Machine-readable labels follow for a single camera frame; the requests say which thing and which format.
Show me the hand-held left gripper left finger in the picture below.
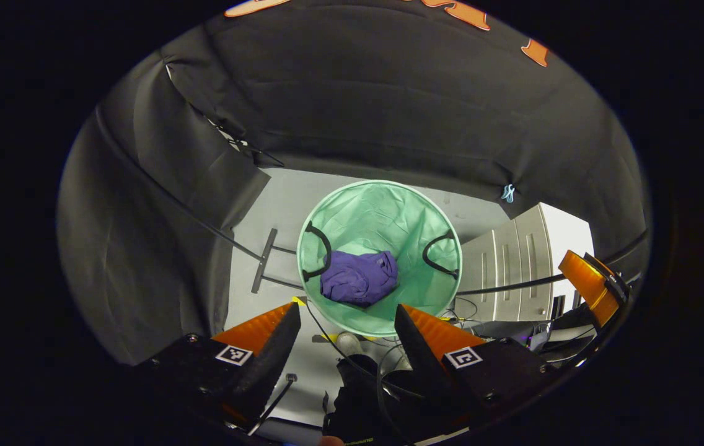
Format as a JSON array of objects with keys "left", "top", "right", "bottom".
[{"left": 135, "top": 302, "right": 302, "bottom": 431}]

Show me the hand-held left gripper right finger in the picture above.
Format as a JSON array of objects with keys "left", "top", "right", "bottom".
[{"left": 394, "top": 304, "right": 561, "bottom": 429}]

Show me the purple corduroy jacket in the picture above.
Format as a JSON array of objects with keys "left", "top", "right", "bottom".
[{"left": 320, "top": 250, "right": 399, "bottom": 308}]

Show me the green laundry hamper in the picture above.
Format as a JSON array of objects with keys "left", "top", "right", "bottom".
[{"left": 296, "top": 180, "right": 463, "bottom": 337}]

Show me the black clothes rack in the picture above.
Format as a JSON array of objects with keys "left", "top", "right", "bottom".
[{"left": 95, "top": 105, "right": 649, "bottom": 297}]

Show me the white drawer cabinet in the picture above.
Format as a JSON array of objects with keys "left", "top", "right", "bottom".
[{"left": 454, "top": 203, "right": 594, "bottom": 323}]

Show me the black backdrop cloth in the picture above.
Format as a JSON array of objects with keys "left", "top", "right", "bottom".
[{"left": 58, "top": 0, "right": 650, "bottom": 366}]

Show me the black cable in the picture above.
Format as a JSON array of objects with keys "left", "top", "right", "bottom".
[{"left": 306, "top": 302, "right": 433, "bottom": 400}]

